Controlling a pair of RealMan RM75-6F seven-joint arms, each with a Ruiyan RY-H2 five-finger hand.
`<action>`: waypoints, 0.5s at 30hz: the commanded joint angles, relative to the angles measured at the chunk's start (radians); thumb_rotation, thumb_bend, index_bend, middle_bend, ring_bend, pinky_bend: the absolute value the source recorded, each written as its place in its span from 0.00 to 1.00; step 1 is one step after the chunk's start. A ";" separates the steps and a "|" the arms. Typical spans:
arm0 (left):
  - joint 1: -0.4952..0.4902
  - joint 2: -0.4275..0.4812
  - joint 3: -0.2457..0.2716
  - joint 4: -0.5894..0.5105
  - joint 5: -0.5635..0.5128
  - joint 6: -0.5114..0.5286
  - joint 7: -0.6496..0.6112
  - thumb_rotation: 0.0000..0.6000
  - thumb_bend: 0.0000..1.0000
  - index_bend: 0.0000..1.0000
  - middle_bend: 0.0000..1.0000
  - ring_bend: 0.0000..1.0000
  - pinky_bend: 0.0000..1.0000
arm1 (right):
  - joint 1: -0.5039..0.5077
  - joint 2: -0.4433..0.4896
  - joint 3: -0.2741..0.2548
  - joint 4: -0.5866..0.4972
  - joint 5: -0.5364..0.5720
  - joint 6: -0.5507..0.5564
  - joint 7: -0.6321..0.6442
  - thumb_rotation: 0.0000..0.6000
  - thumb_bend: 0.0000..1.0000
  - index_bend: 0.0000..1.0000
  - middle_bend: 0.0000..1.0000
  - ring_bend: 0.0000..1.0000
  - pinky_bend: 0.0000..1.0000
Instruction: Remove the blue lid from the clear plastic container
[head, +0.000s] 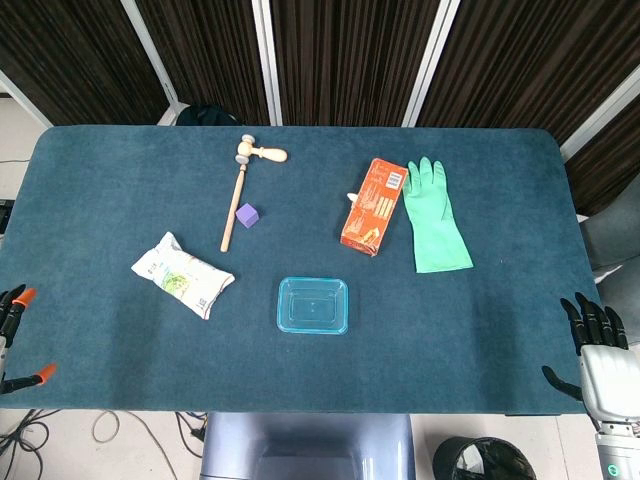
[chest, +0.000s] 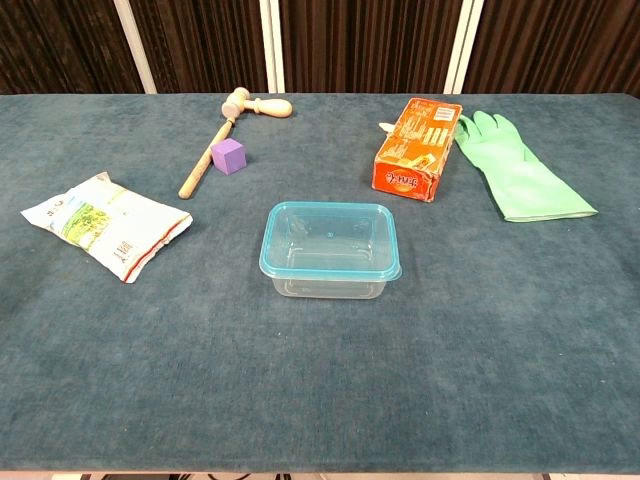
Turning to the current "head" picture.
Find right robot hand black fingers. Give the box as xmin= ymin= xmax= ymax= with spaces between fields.
xmin=542 ymin=292 xmax=640 ymax=426

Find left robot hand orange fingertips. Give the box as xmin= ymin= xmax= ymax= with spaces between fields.
xmin=0 ymin=283 xmax=58 ymax=396

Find blue translucent plastic lid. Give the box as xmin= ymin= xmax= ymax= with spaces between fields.
xmin=276 ymin=276 xmax=349 ymax=336

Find clear plastic container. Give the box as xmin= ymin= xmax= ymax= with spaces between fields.
xmin=279 ymin=279 xmax=346 ymax=332

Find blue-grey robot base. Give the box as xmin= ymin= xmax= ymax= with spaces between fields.
xmin=199 ymin=412 xmax=417 ymax=480

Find teal table cloth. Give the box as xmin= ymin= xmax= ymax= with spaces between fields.
xmin=0 ymin=124 xmax=609 ymax=416

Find person in grey trousers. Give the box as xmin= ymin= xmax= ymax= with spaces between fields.
xmin=578 ymin=189 xmax=640 ymax=346

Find black waste bin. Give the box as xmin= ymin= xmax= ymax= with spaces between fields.
xmin=432 ymin=436 xmax=537 ymax=480

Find white snack bag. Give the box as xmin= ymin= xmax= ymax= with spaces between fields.
xmin=130 ymin=231 xmax=236 ymax=321

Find green rubber glove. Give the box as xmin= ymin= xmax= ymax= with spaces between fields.
xmin=402 ymin=156 xmax=474 ymax=274

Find wooden massage hammer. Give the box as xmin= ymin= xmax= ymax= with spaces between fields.
xmin=220 ymin=133 xmax=289 ymax=253

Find purple foam cube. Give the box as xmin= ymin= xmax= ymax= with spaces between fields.
xmin=235 ymin=202 xmax=261 ymax=230

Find dark bag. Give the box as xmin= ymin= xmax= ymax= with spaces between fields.
xmin=176 ymin=103 xmax=243 ymax=127

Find orange cardboard carton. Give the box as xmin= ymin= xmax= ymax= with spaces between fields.
xmin=340 ymin=157 xmax=409 ymax=259

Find black floor cable bundle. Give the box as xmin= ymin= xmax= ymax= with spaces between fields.
xmin=0 ymin=408 xmax=57 ymax=480

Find beige floor cable loop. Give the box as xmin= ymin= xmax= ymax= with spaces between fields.
xmin=91 ymin=409 xmax=122 ymax=444

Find grey floor cable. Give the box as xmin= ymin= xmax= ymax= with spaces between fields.
xmin=119 ymin=410 xmax=180 ymax=480

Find white partition post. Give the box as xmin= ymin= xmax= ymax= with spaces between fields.
xmin=402 ymin=0 xmax=461 ymax=127
xmin=0 ymin=69 xmax=54 ymax=127
xmin=119 ymin=0 xmax=189 ymax=126
xmin=251 ymin=0 xmax=284 ymax=126
xmin=559 ymin=74 xmax=640 ymax=162

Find black floor cable with plug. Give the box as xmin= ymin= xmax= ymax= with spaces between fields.
xmin=173 ymin=411 xmax=207 ymax=459

